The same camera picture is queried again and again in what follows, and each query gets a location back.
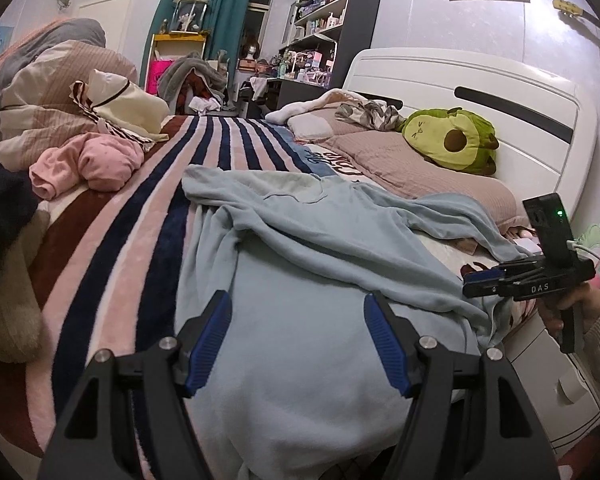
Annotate navy garment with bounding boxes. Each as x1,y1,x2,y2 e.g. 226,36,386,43
0,149,41,261

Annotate striped fleece blanket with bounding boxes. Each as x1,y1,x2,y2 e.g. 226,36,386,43
0,114,481,480

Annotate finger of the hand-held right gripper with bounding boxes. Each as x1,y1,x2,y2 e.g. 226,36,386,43
464,260,531,283
462,279,518,299

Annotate pink garment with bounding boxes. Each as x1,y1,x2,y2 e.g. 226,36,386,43
29,132,146,200

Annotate white fleece throw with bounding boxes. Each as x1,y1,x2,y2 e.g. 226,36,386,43
265,88,362,126

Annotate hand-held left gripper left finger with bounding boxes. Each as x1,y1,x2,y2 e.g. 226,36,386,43
37,290,233,480

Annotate white bed headboard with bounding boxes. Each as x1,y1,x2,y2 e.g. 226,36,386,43
342,49,599,226

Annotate mannequin head with wig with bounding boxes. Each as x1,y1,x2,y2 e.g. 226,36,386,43
240,32,264,68

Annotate cream fluffy cloth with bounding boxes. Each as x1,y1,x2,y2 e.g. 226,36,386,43
0,210,49,367

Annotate green avocado plush toy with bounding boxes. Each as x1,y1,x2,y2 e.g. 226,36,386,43
401,107,499,177

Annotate glass display case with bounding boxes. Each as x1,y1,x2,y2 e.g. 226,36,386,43
171,0,210,35

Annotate pink and grey duvet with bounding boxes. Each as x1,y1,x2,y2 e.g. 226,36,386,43
0,17,142,171

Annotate grey clothes pile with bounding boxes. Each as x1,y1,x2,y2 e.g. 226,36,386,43
157,55,231,116

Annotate yellow cabinet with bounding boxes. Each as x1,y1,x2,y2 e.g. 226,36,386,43
150,32,212,96

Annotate dark bookshelf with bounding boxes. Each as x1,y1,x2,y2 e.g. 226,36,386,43
279,0,386,92

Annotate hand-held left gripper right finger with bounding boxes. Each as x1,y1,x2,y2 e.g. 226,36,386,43
362,291,563,480

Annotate patterned grey cloth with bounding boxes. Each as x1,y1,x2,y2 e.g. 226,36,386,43
335,100,407,132

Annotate white nightstand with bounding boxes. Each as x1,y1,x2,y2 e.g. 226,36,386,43
502,305,600,461

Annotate dusty pink pillow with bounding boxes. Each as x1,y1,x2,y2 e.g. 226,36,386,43
320,132,529,233

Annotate cream cloth bag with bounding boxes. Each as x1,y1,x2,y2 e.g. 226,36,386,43
70,69,171,143

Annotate teal curtain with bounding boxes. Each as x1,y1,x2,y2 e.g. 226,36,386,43
139,0,258,93

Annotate yellow ukulele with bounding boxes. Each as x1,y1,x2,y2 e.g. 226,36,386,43
552,0,600,36

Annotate light blue sweatshirt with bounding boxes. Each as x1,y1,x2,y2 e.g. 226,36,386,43
175,164,531,480

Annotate small pale pillow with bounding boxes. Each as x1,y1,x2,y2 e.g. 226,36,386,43
286,111,352,142

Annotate person's right hand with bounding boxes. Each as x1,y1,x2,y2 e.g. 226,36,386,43
537,287,600,347

